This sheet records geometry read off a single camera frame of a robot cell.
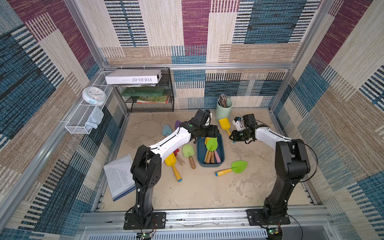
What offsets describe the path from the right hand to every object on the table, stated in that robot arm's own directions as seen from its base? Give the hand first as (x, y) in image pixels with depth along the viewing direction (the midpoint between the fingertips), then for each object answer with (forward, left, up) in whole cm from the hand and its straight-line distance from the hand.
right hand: (231, 135), depth 99 cm
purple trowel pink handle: (-15, +10, -3) cm, 18 cm away
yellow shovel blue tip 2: (+10, +3, 0) cm, 10 cm away
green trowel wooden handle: (-8, +28, -6) cm, 30 cm away
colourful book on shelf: (+19, +51, +15) cm, 56 cm away
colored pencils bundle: (+22, +4, +11) cm, 25 cm away
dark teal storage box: (-9, +20, -4) cm, 22 cm away
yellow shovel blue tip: (-16, +39, -4) cm, 42 cm away
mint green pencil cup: (+16, +4, +5) cm, 17 cm away
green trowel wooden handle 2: (-14, +13, -3) cm, 20 cm away
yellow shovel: (-2, +16, -2) cm, 16 cm away
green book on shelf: (+22, +63, +19) cm, 70 cm away
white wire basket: (-13, +77, +29) cm, 84 cm away
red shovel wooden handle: (-10, +36, -4) cm, 38 cm away
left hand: (-4, +13, +11) cm, 17 cm away
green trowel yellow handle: (-19, -2, -6) cm, 20 cm away
